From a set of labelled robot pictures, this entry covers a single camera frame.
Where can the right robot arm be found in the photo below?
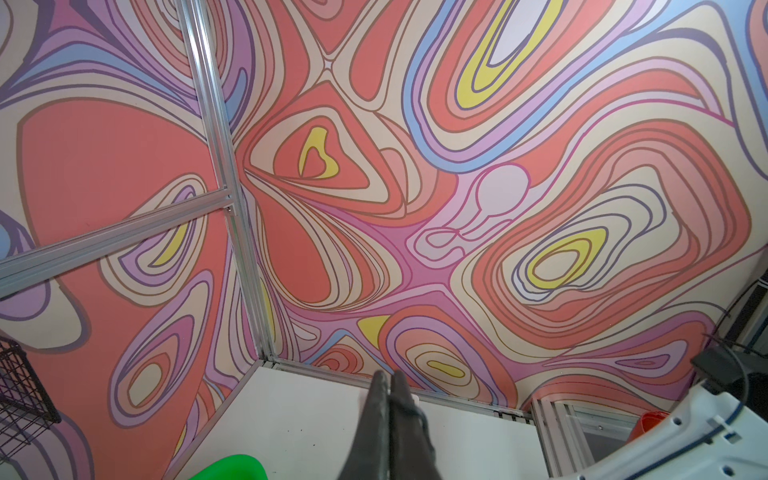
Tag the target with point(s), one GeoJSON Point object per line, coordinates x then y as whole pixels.
{"type": "Point", "coordinates": [718, 431]}

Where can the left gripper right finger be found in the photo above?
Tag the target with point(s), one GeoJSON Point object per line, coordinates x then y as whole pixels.
{"type": "Point", "coordinates": [411, 453]}

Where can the green basket back right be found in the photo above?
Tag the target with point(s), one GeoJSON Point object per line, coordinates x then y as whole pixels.
{"type": "Point", "coordinates": [234, 467]}

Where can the black wire basket back wall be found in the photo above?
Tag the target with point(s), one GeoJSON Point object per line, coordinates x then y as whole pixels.
{"type": "Point", "coordinates": [27, 410]}

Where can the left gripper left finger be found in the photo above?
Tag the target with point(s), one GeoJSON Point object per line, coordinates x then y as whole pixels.
{"type": "Point", "coordinates": [368, 457]}

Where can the red bucket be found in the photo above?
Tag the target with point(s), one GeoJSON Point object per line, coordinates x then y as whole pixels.
{"type": "Point", "coordinates": [646, 422]}

